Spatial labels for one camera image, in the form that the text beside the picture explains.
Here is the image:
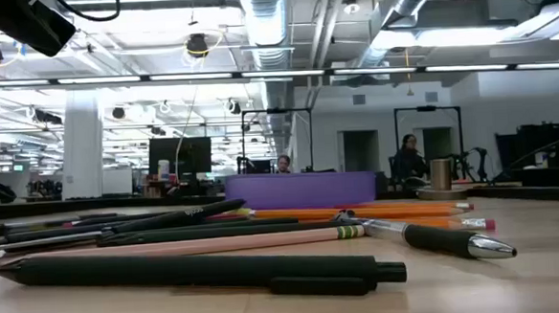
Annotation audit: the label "natural wood pencil green ferrule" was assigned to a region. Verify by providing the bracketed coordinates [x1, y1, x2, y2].
[0, 224, 367, 268]

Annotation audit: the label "black pen white print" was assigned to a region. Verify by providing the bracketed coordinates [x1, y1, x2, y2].
[110, 197, 249, 235]

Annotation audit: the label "thick matte black clip pen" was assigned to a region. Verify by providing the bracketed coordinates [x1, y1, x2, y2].
[0, 237, 409, 313]

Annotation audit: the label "clear gel pen black grip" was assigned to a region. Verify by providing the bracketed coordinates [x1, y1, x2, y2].
[332, 200, 519, 269]

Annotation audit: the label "black scissors red handles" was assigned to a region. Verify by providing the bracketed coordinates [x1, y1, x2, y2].
[0, 211, 261, 255]

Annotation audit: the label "purple plastic supply box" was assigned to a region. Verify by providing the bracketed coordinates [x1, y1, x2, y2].
[223, 167, 378, 215]

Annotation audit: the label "person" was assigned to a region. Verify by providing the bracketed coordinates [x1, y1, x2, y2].
[387, 132, 430, 190]
[275, 154, 293, 175]

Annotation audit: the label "grey door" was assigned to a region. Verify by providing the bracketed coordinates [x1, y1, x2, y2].
[412, 125, 456, 168]
[337, 128, 382, 181]

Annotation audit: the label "long ceiling light strip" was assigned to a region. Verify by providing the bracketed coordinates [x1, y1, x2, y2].
[0, 51, 559, 100]

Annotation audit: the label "black computer monitor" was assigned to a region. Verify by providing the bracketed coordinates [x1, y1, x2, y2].
[146, 134, 214, 178]

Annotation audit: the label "white wipes canister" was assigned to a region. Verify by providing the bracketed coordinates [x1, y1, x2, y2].
[156, 158, 172, 183]

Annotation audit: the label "brass cylinder weight on disc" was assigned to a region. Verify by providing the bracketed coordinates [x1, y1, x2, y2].
[414, 156, 470, 203]

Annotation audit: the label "white cabinet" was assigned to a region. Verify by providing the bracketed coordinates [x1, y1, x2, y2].
[100, 168, 135, 196]

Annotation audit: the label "white building column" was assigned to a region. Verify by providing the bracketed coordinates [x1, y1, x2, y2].
[56, 87, 107, 201]

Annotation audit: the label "black equipment rack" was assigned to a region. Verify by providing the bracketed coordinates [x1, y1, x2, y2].
[493, 121, 559, 171]

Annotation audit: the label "black metal frame rig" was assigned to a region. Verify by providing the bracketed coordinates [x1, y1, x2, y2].
[239, 105, 316, 176]
[392, 102, 466, 170]

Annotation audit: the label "wide silver ceiling duct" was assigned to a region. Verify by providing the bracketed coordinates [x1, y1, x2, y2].
[237, 0, 303, 145]

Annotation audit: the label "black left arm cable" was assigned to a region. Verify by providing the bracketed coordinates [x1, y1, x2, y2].
[53, 0, 122, 25]

